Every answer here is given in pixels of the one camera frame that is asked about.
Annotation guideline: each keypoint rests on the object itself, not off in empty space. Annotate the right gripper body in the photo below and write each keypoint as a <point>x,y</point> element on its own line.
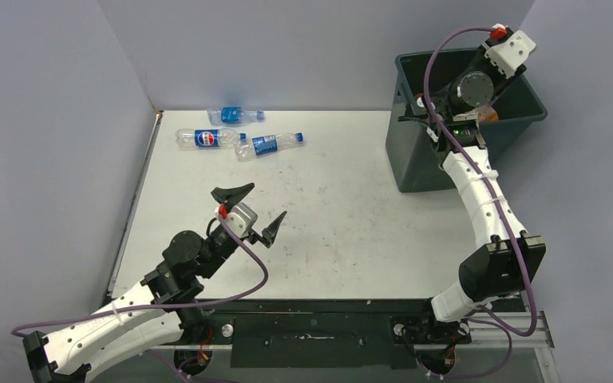
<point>482,61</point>

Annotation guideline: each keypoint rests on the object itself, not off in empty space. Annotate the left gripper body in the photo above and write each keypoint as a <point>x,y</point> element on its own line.
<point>220,244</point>

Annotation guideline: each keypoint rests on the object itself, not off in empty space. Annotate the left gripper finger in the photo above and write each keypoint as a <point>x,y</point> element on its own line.
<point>268,235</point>
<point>229,197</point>

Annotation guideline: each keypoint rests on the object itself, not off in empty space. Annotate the orange label crushed bottle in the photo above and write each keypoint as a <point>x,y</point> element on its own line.
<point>487,113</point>

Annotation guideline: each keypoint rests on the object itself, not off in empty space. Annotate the clear bottle blue label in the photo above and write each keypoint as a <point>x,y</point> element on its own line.
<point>234,115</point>
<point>265,145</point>

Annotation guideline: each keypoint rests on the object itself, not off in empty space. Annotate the pepsi bottle blue cap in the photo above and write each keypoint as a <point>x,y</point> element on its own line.
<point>209,138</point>

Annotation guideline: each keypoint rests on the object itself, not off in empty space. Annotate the large orange label bottle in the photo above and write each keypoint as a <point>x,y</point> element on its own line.
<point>420,102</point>

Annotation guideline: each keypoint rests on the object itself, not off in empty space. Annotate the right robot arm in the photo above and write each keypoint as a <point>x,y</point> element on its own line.
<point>507,256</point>

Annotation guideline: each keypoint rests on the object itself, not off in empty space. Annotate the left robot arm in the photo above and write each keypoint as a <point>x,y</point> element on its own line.
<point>161,308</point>

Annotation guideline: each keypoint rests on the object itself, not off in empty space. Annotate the dark green trash bin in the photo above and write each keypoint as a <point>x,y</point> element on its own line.
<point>413,161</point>

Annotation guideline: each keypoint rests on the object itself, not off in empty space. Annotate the white knob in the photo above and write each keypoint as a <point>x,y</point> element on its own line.
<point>227,330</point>

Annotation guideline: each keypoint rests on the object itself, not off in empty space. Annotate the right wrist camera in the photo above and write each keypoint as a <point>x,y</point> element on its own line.
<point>509,50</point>

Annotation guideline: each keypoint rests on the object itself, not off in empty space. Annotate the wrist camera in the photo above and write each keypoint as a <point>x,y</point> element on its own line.
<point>240,219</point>
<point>509,50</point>

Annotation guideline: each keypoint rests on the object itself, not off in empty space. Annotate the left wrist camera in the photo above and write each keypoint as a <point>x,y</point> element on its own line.
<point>240,219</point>

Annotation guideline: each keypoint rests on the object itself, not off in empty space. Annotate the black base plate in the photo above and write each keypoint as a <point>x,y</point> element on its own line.
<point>310,341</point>

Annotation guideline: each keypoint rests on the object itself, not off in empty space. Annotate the aluminium rail frame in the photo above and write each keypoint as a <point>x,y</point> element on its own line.
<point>488,356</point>

